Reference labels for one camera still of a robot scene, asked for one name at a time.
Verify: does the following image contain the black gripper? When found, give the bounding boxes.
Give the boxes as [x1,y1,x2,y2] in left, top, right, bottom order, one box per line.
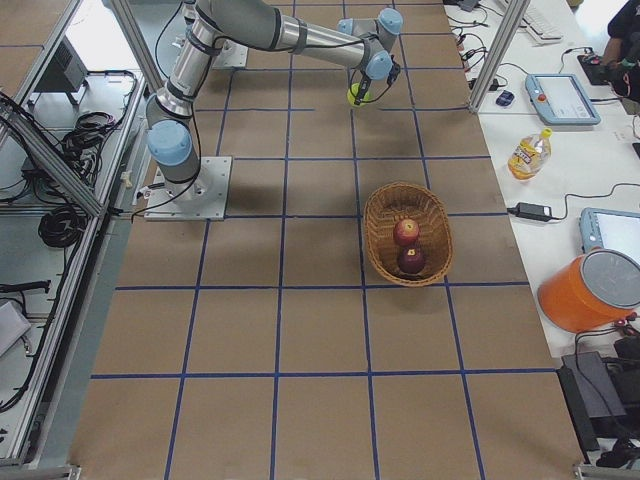
[352,73,372,106]

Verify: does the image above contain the green apple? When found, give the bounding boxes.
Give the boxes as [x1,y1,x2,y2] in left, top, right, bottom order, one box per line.
[346,83,373,107]

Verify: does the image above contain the dark red apple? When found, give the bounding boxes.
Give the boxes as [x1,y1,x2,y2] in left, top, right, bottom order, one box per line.
[397,246,426,275]

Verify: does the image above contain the woven wicker basket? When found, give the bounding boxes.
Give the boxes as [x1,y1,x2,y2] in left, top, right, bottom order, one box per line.
[364,182,453,287]

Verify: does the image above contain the small dark blue pouch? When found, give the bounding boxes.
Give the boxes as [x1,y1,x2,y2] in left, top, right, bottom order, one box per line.
[495,90,515,107]

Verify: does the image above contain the orange juice bottle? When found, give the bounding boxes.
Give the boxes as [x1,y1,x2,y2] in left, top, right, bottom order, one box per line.
[507,128,553,180]

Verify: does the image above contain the white keyboard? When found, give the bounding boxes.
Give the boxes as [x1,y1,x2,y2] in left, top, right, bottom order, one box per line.
[521,1,564,45]

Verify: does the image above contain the blue teach pendant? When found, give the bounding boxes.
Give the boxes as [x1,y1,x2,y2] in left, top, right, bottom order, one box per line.
[579,208,639,262]
[525,74,601,126]

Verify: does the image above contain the black power adapter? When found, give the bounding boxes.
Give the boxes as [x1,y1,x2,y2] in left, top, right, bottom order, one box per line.
[507,202,557,223]

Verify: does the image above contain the person at desk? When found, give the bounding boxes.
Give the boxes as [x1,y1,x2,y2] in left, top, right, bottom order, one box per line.
[602,0,639,102]

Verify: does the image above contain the orange bucket with lid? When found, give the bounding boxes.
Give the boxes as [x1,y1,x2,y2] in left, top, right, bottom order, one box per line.
[537,248,639,333]

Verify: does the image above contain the black box device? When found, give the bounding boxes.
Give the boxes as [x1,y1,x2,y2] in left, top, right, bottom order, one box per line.
[556,352,639,470]

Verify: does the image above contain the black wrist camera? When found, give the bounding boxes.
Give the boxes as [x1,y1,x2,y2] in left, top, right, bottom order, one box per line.
[386,62,401,87]

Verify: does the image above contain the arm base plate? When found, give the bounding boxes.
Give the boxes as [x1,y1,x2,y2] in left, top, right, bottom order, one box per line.
[143,156,233,221]
[211,42,248,70]

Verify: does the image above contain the aluminium frame post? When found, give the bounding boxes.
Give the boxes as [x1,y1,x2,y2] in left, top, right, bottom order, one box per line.
[468,0,530,114]

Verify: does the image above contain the black cable bundle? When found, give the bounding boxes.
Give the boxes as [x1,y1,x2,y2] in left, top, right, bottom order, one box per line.
[38,204,84,250]

